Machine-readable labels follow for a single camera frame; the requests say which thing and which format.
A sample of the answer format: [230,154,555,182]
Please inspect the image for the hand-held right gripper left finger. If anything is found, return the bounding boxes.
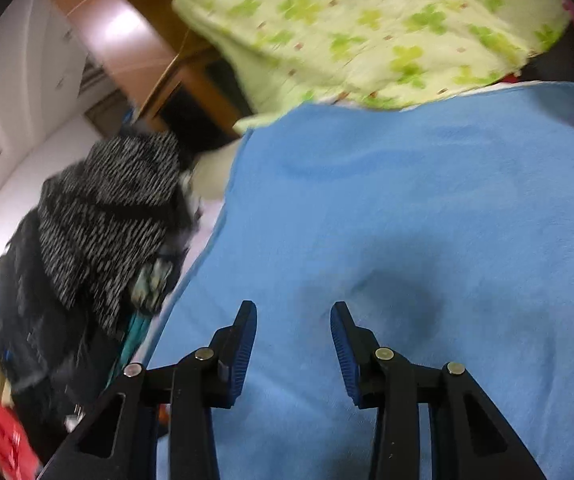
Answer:
[37,300,259,480]

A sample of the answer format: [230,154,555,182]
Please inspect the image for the wooden headboard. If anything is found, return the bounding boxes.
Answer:
[40,0,248,136]

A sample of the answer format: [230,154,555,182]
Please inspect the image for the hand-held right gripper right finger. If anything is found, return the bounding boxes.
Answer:
[329,301,548,480]

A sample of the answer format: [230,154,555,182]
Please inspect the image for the blue blanket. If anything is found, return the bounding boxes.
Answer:
[144,80,574,480]

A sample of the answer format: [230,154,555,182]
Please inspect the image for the teal cloth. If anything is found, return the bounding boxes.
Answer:
[112,310,153,386]

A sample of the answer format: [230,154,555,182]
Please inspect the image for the black white knit garment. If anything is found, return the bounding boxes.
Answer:
[36,130,193,336]

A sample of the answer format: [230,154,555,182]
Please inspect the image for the black clothes pile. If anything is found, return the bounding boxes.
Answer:
[0,210,138,466]

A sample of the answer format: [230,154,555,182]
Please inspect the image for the red flat bag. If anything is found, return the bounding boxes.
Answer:
[0,405,38,480]

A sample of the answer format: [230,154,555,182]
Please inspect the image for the green floral blanket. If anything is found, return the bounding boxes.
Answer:
[172,0,572,128]

